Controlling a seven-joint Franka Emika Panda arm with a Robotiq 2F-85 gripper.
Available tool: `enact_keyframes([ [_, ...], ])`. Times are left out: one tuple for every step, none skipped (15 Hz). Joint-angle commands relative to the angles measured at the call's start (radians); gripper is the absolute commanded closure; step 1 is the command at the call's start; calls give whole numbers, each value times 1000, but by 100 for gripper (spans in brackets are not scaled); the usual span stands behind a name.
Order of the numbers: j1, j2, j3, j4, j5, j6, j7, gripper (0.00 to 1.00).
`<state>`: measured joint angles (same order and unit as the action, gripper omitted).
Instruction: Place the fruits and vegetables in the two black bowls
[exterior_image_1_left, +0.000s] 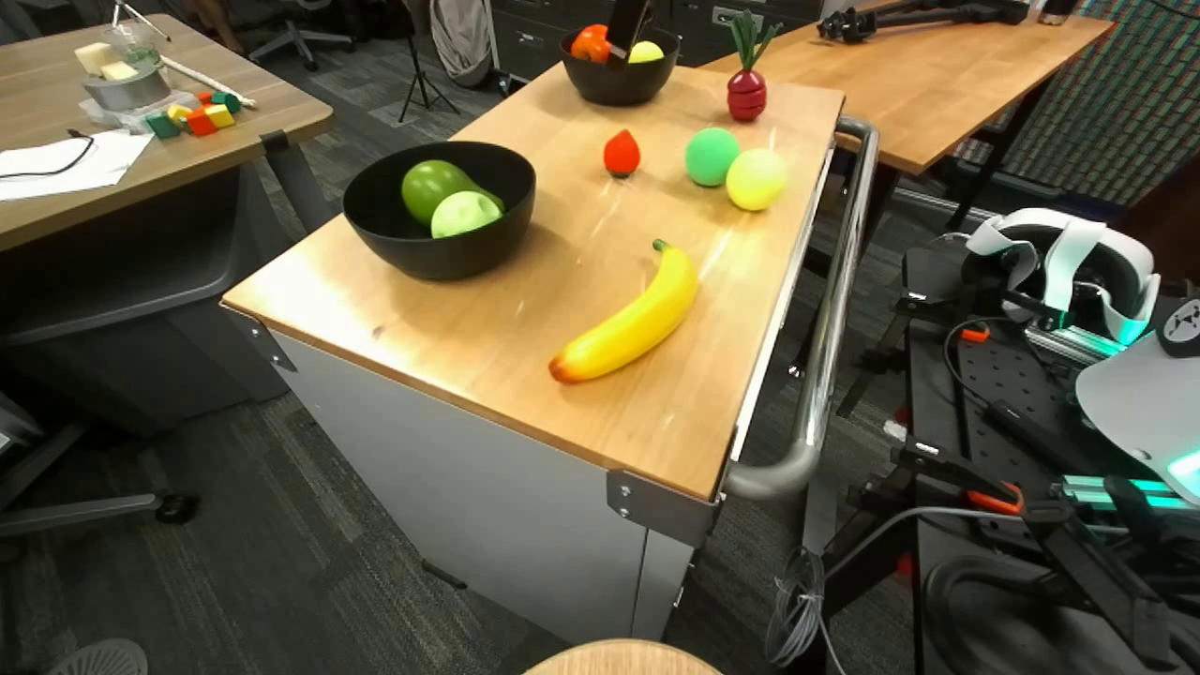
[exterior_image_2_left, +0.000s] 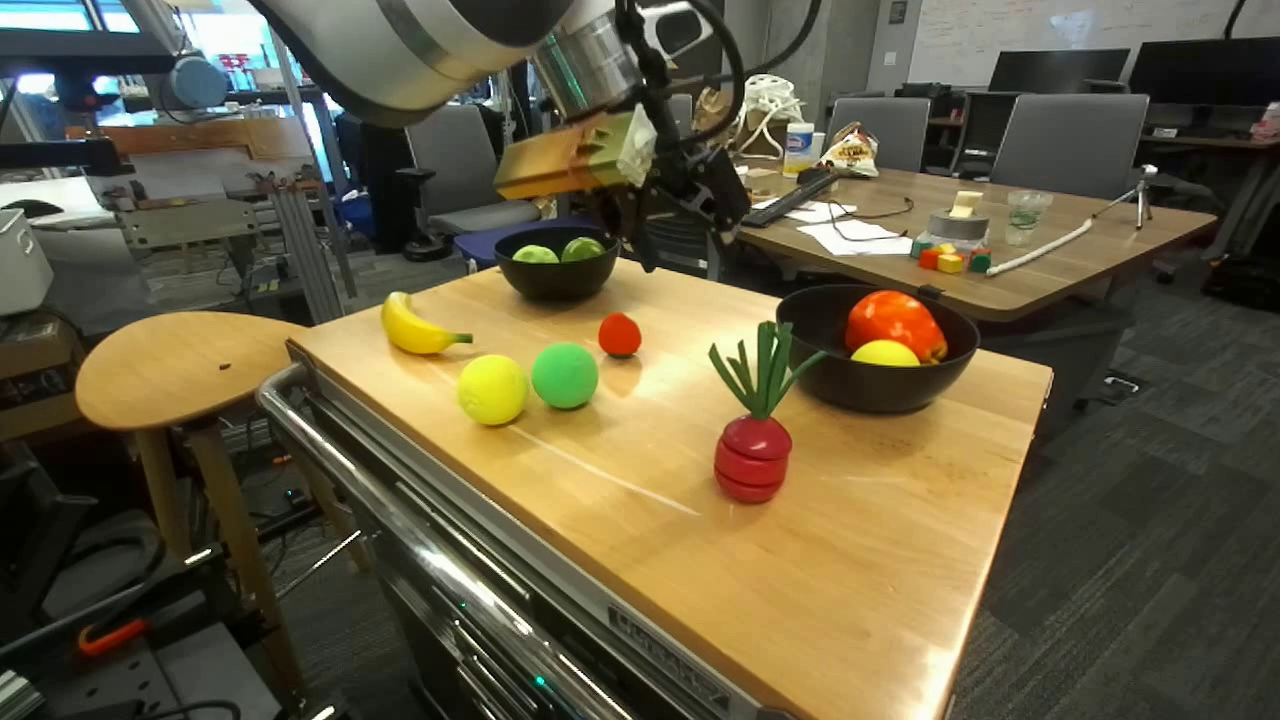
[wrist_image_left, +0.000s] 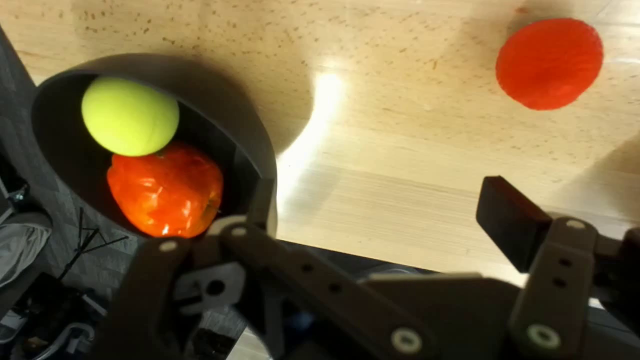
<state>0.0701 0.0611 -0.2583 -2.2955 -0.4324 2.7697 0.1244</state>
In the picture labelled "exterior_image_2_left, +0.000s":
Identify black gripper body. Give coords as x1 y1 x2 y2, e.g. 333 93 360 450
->
637 96 756 253

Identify green toy pear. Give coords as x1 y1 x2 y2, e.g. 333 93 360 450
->
558 232 609 267

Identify small red textured ball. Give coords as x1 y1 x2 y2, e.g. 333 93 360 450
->
595 306 644 363

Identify red toy radish green leaves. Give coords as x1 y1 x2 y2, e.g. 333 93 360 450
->
706 321 831 506

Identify orange red toy tomato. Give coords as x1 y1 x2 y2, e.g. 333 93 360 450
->
841 289 953 368

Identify yellow toy lemon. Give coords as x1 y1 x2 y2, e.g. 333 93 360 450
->
849 336 929 370

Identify black plastic bowl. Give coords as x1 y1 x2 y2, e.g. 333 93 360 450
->
494 220 619 306
771 281 986 421

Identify long black device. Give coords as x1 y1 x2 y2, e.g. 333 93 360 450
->
741 162 851 232

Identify white bottle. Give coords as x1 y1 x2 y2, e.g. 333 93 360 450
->
782 120 822 183

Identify green fuzzy ball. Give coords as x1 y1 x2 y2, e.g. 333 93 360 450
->
527 340 605 414

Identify beige cloth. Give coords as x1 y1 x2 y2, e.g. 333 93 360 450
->
818 129 885 178

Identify white paper sheets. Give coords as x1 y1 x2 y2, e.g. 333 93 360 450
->
783 195 916 261

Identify grey office chair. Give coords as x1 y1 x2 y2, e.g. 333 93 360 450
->
990 93 1155 203
396 99 543 254
824 93 935 177

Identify yellow fuzzy ball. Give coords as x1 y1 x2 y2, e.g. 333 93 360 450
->
458 353 532 432

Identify yellow toy banana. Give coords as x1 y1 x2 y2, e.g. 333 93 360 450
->
381 289 476 361

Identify clear container with yellow item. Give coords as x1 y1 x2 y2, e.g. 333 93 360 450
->
931 186 995 248

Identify clear plastic cup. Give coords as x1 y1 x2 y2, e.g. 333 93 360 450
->
1005 186 1056 232

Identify white stick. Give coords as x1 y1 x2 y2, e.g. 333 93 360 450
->
986 215 1102 281

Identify wooden conference table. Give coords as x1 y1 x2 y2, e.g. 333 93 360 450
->
726 154 1222 331

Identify black computer monitor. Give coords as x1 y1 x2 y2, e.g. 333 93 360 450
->
990 48 1136 96
1129 35 1280 111

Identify small silver tripod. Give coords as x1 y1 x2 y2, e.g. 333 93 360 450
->
1116 161 1165 232

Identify round wooden stool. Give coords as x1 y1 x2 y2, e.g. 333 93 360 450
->
73 306 311 713

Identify white rope bundle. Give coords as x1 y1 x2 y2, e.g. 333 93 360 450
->
733 73 809 162

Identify aluminium frame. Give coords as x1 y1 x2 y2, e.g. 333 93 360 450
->
258 173 353 326

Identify silver cart handle bar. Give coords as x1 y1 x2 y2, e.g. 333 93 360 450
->
258 363 605 720

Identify orange clamp handle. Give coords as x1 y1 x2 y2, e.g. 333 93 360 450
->
73 615 154 664

